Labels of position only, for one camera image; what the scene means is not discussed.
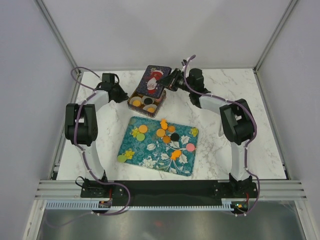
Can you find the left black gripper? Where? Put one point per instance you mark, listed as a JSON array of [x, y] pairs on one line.
[[123, 97]]

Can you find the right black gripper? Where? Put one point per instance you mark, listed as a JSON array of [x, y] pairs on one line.
[[170, 80]]

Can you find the gold tin lid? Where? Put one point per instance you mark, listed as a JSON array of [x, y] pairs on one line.
[[149, 84]]

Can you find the black sandwich cookie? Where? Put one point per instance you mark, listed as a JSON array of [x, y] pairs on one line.
[[175, 137], [148, 101]]

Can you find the orange swirl cookie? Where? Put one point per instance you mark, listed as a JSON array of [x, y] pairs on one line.
[[171, 129], [151, 110]]

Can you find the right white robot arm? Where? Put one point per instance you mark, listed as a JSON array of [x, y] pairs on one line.
[[238, 124]]

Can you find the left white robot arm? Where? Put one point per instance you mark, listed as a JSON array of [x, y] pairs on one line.
[[81, 124]]

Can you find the white paper cup left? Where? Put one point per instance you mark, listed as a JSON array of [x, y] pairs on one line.
[[135, 98]]

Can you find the white paper cup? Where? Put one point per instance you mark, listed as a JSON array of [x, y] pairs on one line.
[[150, 106], [135, 98], [142, 100]]

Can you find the white paper cup centre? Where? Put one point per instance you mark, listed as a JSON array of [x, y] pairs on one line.
[[142, 100]]

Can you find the dark square cookie tin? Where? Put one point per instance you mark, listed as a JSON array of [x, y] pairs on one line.
[[140, 109]]

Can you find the white paper cup bottom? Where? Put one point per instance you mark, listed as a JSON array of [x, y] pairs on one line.
[[150, 106]]

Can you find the orange fish cookie top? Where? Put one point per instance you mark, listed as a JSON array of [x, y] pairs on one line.
[[164, 124]]

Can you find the orange fish cookie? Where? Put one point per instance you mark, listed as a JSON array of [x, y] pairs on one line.
[[164, 124], [175, 154]]

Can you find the green sandwich cookie upper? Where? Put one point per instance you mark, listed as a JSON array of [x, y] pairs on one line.
[[140, 137]]

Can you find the orange dotted round cookie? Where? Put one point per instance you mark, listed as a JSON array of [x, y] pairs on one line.
[[160, 133]]

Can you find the orange chip cookie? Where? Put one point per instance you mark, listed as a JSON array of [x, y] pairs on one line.
[[166, 139]]

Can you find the teal floral tray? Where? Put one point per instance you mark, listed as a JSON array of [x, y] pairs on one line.
[[152, 153]]

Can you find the green sandwich cookie edge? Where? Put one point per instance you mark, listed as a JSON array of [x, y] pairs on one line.
[[121, 158]]

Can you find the orange fish cookie bottom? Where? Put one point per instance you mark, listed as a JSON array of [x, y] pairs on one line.
[[175, 154]]

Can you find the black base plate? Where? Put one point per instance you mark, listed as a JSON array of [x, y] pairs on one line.
[[169, 192]]

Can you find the white slotted cable duct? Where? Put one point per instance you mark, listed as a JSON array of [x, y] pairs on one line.
[[99, 205]]

